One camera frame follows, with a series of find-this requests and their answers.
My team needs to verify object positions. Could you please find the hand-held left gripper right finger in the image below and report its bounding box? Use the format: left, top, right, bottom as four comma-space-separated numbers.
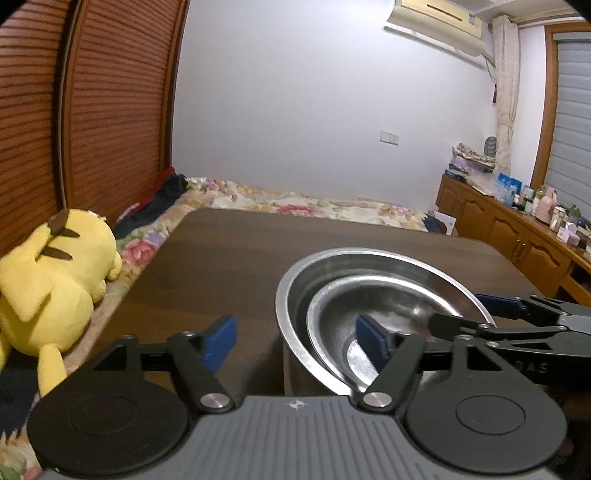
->
355, 314, 546, 413

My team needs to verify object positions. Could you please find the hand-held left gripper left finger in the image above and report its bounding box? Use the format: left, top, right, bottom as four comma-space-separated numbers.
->
90, 315, 238, 414

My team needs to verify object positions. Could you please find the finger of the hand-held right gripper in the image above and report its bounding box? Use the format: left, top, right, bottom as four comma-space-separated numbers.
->
428, 312, 572, 345
475, 293, 591, 320

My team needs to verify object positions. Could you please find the small steel bowl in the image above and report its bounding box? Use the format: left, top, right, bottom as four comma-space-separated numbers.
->
306, 274, 496, 395

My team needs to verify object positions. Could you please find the large steel bowl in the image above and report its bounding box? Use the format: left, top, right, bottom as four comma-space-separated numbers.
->
276, 248, 498, 398

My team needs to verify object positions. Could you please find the wooden cabinet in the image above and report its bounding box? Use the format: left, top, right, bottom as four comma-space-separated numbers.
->
436, 173, 591, 305

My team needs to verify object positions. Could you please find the white paper bag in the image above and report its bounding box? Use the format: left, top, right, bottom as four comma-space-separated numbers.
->
434, 210, 458, 237

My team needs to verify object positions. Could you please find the pink bottle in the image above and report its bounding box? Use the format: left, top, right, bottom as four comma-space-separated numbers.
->
536, 187, 557, 224

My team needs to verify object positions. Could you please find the blue box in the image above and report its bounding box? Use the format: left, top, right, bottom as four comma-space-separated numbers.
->
494, 173, 522, 204

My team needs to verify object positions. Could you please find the clear plastic bag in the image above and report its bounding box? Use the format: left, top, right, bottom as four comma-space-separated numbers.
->
466, 173, 497, 195

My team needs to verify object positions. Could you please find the pile of folded cloths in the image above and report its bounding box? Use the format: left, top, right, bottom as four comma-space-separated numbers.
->
450, 144, 497, 174

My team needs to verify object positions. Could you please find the floral bed blanket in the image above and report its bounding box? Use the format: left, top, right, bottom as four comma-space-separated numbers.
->
0, 176, 458, 480

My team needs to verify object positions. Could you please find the dark navy red clothing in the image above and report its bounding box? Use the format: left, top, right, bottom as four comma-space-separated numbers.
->
113, 168, 190, 241

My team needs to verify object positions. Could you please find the yellow plush toy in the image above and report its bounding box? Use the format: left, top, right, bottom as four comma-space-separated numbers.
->
0, 209, 123, 398

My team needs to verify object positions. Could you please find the cream curtain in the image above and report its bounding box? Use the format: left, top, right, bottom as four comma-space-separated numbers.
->
489, 14, 520, 174

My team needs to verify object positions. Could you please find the wooden louvered wardrobe door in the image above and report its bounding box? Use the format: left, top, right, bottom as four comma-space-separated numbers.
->
0, 0, 77, 259
60, 0, 192, 227

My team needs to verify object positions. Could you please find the wooden window frame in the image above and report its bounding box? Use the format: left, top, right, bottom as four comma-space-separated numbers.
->
529, 23, 561, 190

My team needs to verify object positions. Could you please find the cream wall air conditioner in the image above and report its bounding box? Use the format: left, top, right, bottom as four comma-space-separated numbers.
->
384, 0, 488, 70

